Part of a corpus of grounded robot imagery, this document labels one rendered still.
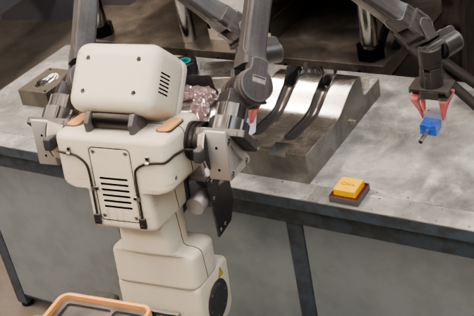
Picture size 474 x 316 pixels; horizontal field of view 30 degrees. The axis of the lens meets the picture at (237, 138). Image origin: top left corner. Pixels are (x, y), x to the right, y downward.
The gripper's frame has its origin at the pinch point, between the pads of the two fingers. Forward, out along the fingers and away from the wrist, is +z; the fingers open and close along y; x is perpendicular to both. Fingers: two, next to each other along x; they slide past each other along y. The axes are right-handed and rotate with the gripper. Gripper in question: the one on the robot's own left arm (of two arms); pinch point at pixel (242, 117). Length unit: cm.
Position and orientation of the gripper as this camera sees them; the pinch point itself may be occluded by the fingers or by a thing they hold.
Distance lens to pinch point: 237.0
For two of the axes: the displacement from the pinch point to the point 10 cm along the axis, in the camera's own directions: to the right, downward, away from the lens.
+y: -8.6, -2.6, 4.4
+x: -5.1, 3.7, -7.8
